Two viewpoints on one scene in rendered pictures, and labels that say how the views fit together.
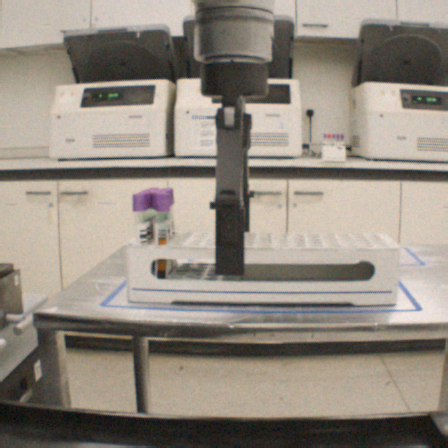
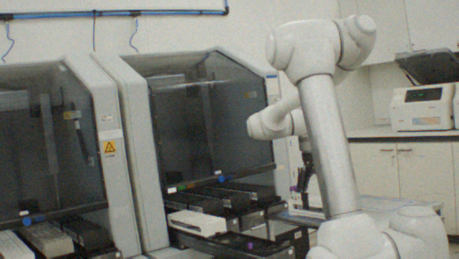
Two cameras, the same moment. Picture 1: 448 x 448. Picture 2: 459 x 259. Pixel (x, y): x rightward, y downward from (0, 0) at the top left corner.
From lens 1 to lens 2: 145 cm
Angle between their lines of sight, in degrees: 51
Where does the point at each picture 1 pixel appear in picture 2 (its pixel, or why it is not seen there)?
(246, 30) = (305, 144)
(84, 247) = (411, 179)
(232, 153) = (300, 179)
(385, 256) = not seen: hidden behind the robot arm
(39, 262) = (388, 187)
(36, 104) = not seen: hidden behind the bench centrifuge
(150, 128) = (440, 114)
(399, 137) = not seen: outside the picture
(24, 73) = (388, 74)
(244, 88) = (307, 160)
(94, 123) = (411, 111)
